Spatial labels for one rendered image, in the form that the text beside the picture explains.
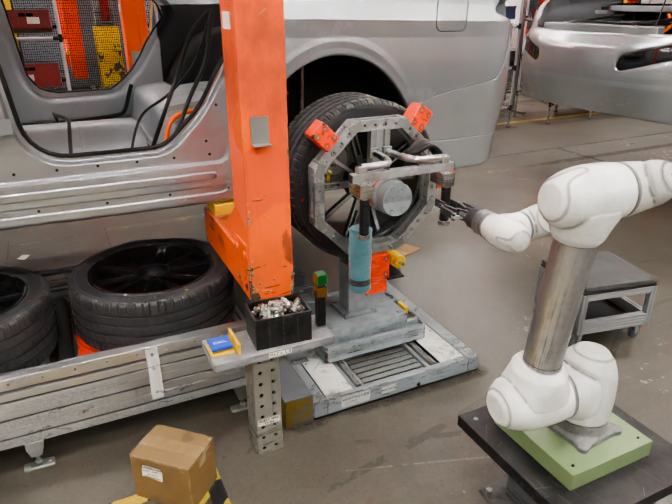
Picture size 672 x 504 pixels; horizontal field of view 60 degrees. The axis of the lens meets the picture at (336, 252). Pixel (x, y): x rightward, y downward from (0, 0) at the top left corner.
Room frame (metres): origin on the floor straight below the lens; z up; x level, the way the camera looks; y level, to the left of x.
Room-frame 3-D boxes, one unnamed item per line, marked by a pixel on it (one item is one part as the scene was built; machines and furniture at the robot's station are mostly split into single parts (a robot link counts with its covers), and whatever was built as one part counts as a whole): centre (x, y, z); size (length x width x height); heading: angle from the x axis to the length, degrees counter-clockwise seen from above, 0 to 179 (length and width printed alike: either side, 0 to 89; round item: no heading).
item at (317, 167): (2.20, -0.15, 0.85); 0.54 x 0.07 x 0.54; 115
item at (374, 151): (2.05, -0.12, 1.03); 0.19 x 0.18 x 0.11; 25
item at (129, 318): (2.21, 0.77, 0.39); 0.66 x 0.66 x 0.24
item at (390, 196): (2.14, -0.18, 0.85); 0.21 x 0.14 x 0.14; 25
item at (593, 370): (1.40, -0.72, 0.52); 0.18 x 0.16 x 0.22; 112
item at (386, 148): (2.14, -0.29, 1.03); 0.19 x 0.18 x 0.11; 25
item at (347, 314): (2.36, -0.08, 0.32); 0.40 x 0.30 x 0.28; 115
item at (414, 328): (2.37, -0.11, 0.13); 0.50 x 0.36 x 0.10; 115
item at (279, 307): (1.75, 0.20, 0.51); 0.20 x 0.14 x 0.13; 112
